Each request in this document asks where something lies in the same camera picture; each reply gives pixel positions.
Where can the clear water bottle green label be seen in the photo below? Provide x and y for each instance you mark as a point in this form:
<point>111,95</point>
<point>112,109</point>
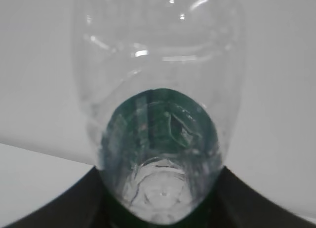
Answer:
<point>159,83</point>

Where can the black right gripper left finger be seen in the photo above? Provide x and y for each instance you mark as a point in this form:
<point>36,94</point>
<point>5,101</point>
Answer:
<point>86,204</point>

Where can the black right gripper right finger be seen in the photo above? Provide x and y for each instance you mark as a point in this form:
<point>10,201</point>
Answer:
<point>233,204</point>

